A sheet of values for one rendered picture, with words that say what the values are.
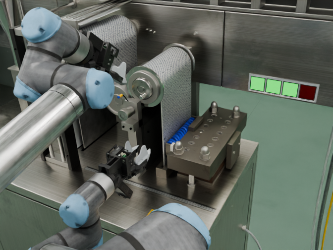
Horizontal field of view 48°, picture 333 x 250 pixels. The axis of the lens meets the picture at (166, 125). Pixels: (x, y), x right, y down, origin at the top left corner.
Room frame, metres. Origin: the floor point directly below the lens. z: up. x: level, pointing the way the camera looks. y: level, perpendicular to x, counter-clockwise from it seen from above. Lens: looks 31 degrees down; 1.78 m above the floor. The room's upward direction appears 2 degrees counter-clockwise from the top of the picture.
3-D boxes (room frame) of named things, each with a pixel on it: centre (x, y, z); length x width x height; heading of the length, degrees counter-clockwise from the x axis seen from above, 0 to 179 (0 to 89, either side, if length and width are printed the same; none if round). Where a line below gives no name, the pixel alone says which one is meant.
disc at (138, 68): (1.15, 0.07, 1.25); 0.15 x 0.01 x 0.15; 61
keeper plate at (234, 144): (1.17, -0.25, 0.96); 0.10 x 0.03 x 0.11; 151
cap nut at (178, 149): (1.07, -0.04, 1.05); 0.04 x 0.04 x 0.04
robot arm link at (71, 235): (0.73, 0.24, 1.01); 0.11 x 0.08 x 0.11; 130
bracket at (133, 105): (1.13, 0.12, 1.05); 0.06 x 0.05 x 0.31; 151
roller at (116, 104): (1.31, 0.11, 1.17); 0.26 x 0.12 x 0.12; 151
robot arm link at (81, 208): (0.74, 0.23, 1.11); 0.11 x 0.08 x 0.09; 151
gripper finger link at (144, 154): (0.96, 0.07, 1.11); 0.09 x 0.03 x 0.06; 142
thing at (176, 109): (1.22, -0.04, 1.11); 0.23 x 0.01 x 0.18; 151
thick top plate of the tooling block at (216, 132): (1.20, -0.17, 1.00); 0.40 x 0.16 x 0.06; 151
